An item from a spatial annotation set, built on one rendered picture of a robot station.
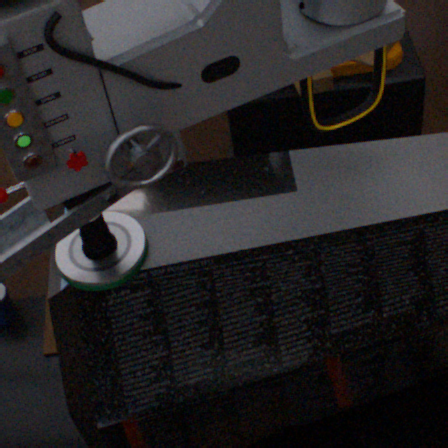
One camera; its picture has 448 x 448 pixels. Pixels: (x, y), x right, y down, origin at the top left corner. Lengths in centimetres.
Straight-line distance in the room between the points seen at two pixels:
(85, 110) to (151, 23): 20
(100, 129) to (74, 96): 10
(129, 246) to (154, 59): 53
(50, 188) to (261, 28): 50
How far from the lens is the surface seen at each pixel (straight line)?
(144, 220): 190
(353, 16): 165
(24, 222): 179
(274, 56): 158
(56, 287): 191
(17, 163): 145
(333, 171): 194
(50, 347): 278
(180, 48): 147
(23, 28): 133
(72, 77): 140
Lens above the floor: 223
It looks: 49 degrees down
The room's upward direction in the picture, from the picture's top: 10 degrees counter-clockwise
